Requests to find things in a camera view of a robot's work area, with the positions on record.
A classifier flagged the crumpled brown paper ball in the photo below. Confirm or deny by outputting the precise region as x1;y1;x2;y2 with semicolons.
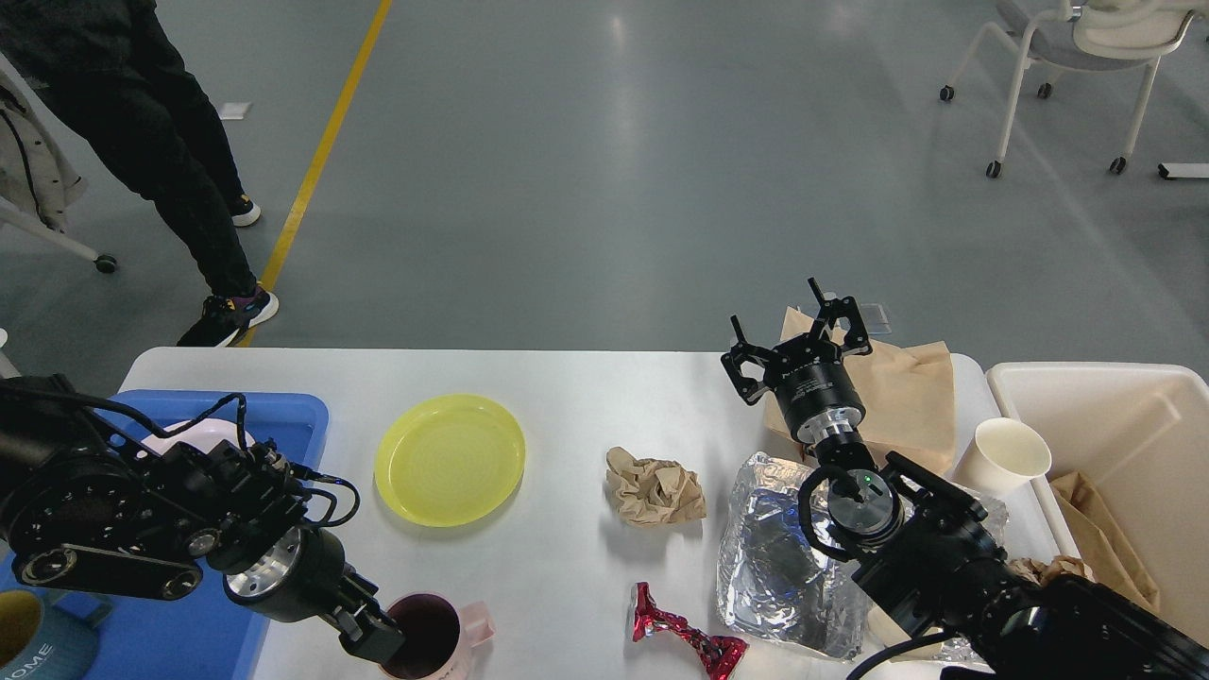
605;446;707;528

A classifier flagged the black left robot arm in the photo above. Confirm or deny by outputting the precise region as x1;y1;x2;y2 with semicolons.
2;375;406;665

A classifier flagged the blue plastic tray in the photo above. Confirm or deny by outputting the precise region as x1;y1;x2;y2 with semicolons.
2;390;329;679

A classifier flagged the upright white paper cup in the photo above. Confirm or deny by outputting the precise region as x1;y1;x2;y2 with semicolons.
951;417;1052;499

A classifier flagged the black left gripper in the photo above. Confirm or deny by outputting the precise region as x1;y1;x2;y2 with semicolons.
222;528;406;665

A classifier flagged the brown paper bag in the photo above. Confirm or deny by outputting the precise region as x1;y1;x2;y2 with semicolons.
763;306;958;477

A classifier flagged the person in black trousers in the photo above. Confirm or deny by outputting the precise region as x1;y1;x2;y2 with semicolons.
1;1;278;346

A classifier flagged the red foil wrapper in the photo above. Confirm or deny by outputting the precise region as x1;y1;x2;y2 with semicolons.
627;581;750;679

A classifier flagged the white chair base right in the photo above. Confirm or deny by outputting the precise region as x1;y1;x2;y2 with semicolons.
1157;162;1209;180

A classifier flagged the brown paper in bin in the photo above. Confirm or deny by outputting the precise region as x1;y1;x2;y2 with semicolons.
1049;469;1161;615

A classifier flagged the blue ceramic mug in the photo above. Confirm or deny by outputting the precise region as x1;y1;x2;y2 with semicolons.
1;589;112;679

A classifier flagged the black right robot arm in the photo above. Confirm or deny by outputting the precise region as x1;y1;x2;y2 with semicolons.
721;286;1208;679

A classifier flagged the pink ceramic mug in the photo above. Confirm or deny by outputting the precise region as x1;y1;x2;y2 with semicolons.
380;590;494;679

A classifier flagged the beige plastic bin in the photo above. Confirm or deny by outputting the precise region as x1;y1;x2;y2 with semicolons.
987;362;1208;644

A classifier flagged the crumpled brown paper right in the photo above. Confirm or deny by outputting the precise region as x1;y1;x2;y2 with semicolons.
1007;554;1097;587

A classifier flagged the white office chair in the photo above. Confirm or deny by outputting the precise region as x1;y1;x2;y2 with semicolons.
941;1;1207;179

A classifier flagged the yellow plastic plate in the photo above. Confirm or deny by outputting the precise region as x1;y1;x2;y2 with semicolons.
374;393;527;528

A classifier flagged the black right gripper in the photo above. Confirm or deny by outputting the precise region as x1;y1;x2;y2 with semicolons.
721;278;875;445

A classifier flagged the chair with beige coat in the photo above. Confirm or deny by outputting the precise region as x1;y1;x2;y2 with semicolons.
1;69;118;273

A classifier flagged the lying white paper cup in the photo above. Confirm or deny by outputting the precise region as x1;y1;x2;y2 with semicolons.
864;605;943;661

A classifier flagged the white round plate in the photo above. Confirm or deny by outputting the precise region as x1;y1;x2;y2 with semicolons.
135;417;256;460

